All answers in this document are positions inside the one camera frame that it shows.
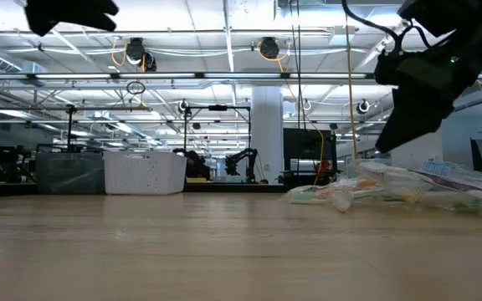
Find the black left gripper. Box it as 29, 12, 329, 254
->
23, 0, 120, 37

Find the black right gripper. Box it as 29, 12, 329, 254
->
374, 12, 482, 154

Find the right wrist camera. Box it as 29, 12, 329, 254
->
374, 49, 434, 88

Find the white structural column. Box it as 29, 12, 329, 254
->
251, 86, 285, 184

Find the black monitor on stand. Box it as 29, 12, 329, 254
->
281, 128, 339, 186

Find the long linear ceiling light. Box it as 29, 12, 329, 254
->
0, 72, 378, 81

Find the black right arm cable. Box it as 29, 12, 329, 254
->
340, 0, 402, 54

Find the black hanging cable loop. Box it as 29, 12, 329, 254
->
126, 80, 146, 96

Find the black vertical post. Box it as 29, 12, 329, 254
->
66, 105, 77, 152

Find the yellow hanging cable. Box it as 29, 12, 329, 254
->
342, 0, 359, 159

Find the clear plastic bags pile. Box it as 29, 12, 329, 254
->
357, 161, 482, 208

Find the white perforated plastic basket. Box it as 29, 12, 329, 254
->
103, 150, 187, 196

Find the black background station frame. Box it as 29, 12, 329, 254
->
183, 105, 253, 184

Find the blue white toothbrush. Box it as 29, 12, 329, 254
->
417, 161, 482, 190

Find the yellow background cable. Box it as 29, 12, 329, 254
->
310, 123, 326, 185

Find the grey perforated plastic basket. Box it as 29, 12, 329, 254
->
35, 151, 105, 196

